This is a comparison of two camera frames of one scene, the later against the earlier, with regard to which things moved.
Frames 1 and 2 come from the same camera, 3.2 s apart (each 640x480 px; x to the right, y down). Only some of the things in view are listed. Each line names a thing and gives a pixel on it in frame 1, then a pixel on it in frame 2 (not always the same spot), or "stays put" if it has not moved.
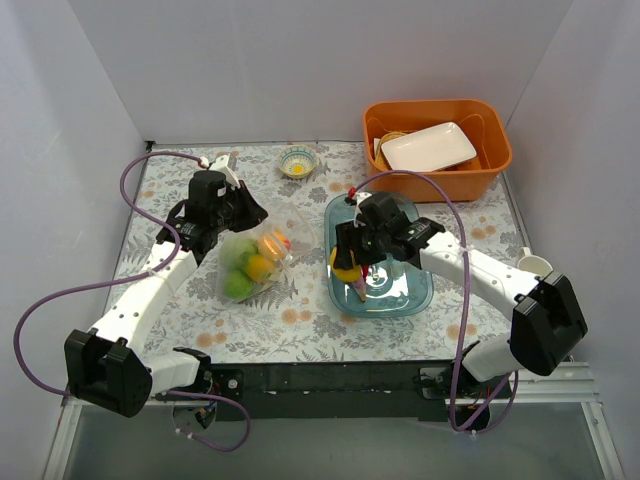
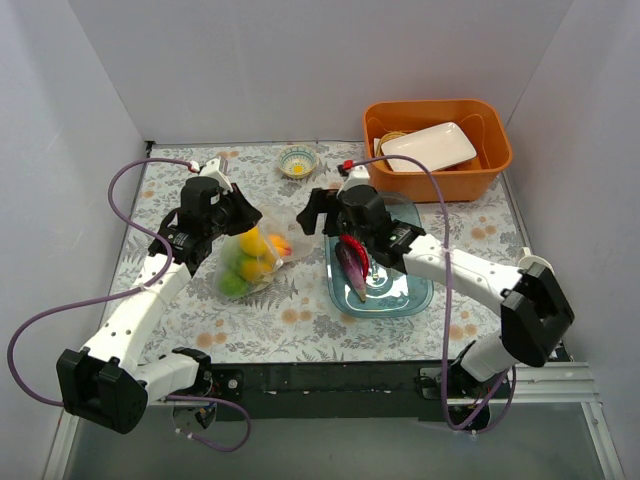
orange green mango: x=256 y=266 stays put
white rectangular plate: x=429 y=150 stays put
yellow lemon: x=350 y=275 -> x=253 y=243
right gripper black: x=351 y=245 -> x=322 y=210
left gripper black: x=245 y=211 stays put
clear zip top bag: x=256 y=258 stays put
